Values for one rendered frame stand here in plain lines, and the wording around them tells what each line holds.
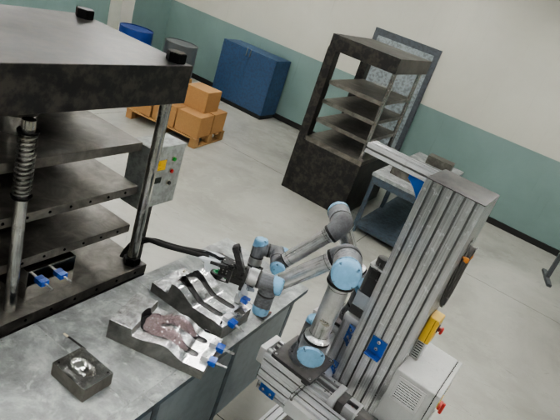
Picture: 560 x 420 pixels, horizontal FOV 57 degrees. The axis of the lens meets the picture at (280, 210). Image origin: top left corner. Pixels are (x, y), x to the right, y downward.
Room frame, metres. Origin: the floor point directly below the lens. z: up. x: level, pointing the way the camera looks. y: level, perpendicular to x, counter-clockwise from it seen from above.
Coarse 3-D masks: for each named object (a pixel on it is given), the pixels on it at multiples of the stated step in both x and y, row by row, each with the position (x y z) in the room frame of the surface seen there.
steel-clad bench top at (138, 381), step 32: (192, 256) 2.81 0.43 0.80; (128, 288) 2.29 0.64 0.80; (224, 288) 2.58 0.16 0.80; (256, 288) 2.70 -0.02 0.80; (288, 288) 2.82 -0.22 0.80; (64, 320) 1.90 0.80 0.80; (96, 320) 1.97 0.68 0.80; (256, 320) 2.39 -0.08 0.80; (0, 352) 1.59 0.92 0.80; (32, 352) 1.65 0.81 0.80; (64, 352) 1.71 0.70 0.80; (96, 352) 1.77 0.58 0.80; (128, 352) 1.84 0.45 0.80; (0, 384) 1.45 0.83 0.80; (32, 384) 1.50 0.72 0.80; (128, 384) 1.66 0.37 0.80; (160, 384) 1.72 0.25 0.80; (0, 416) 1.32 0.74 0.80; (32, 416) 1.36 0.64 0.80; (64, 416) 1.41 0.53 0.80; (96, 416) 1.46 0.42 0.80; (128, 416) 1.51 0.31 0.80
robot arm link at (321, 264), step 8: (336, 248) 1.90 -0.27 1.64; (320, 256) 1.92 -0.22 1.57; (328, 256) 1.89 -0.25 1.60; (304, 264) 1.91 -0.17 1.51; (312, 264) 1.90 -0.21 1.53; (320, 264) 1.89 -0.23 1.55; (328, 264) 1.88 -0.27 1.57; (280, 272) 1.93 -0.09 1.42; (288, 272) 1.91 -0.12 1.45; (296, 272) 1.90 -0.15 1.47; (304, 272) 1.89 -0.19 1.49; (312, 272) 1.89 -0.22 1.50; (320, 272) 1.89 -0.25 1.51; (288, 280) 1.89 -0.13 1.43; (296, 280) 1.89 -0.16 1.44; (304, 280) 1.90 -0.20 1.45
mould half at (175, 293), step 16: (176, 272) 2.49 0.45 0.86; (208, 272) 2.49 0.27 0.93; (160, 288) 2.30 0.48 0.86; (176, 288) 2.26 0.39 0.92; (176, 304) 2.25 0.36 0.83; (192, 304) 2.22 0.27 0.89; (240, 304) 2.36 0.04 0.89; (192, 320) 2.20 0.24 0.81; (208, 320) 2.16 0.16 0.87; (240, 320) 2.28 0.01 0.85; (224, 336) 2.17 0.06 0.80
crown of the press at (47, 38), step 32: (0, 32) 2.00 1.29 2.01; (32, 32) 2.17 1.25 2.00; (64, 32) 2.35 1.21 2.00; (96, 32) 2.57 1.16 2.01; (0, 64) 1.66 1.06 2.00; (32, 64) 1.77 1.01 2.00; (64, 64) 1.90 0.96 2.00; (96, 64) 2.03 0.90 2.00; (128, 64) 2.20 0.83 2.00; (160, 64) 2.38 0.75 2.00; (0, 96) 1.67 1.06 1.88; (32, 96) 1.79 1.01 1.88; (64, 96) 1.91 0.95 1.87; (96, 96) 2.05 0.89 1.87; (128, 96) 2.22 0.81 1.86; (160, 96) 2.41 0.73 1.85; (0, 128) 2.11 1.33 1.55
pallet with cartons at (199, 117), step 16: (192, 96) 7.03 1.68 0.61; (208, 96) 6.97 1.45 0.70; (128, 112) 7.01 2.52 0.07; (144, 112) 6.96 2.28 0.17; (176, 112) 6.82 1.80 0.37; (192, 112) 6.84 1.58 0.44; (208, 112) 7.11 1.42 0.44; (224, 112) 7.34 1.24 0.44; (176, 128) 6.80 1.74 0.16; (192, 128) 6.73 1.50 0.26; (208, 128) 6.99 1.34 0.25; (192, 144) 6.69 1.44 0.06
